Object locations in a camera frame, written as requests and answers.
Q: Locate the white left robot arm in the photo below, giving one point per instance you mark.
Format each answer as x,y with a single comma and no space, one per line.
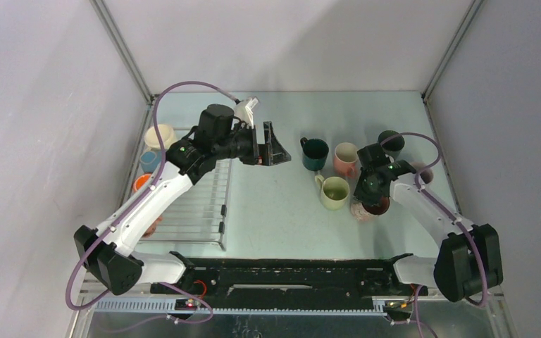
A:
108,250

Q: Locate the grey cable tray strip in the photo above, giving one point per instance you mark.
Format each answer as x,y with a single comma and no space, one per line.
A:
170,306

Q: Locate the metal wire dish rack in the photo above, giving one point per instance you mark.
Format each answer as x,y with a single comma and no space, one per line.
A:
198,217

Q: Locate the dark grey mug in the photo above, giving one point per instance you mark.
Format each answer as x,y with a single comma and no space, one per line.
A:
391,143

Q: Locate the light green mug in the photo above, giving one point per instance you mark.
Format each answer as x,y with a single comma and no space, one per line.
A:
333,191

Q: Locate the orange mug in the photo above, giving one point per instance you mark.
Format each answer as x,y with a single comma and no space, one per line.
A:
140,182

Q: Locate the cream mug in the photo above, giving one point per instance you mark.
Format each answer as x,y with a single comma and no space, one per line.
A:
161,137

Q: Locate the pink patterned mug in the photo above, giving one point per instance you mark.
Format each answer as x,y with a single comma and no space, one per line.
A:
365,213

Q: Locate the salmon pink pitcher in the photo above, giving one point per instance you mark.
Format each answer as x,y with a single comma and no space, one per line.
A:
152,228

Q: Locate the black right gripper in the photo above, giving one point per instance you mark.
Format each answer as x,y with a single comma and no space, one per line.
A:
360,194

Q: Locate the light blue mug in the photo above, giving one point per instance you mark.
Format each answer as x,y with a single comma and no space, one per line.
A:
150,160

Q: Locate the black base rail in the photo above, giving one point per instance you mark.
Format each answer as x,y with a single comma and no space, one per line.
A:
291,282

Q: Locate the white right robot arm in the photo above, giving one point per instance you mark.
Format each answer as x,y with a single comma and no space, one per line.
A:
469,257

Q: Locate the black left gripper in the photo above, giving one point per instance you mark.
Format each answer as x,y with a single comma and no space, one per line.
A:
270,153

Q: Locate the lilac mug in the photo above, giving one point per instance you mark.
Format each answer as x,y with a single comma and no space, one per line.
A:
426,175

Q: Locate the pink mug white inside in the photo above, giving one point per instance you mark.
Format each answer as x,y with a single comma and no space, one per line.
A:
345,159

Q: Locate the dark teal mug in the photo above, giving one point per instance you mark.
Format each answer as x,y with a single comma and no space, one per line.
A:
314,153

